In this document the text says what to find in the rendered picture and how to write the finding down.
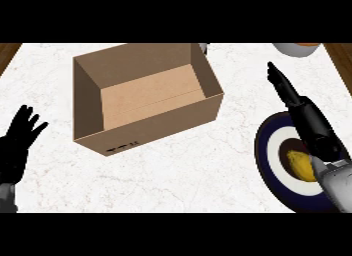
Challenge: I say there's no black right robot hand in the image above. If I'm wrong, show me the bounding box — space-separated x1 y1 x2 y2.
266 61 344 164

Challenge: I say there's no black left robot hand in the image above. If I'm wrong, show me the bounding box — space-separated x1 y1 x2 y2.
0 104 50 194

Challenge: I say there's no dark blue and white plate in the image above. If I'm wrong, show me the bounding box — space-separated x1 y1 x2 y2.
252 111 352 214

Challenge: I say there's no yellow lemon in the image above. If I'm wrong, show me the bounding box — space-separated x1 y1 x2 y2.
285 149 319 183

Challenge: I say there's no brown cardboard box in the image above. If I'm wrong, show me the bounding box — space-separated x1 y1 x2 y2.
71 42 226 157

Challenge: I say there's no grey bowl with orange content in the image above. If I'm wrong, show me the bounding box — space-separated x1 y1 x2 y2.
271 42 323 59

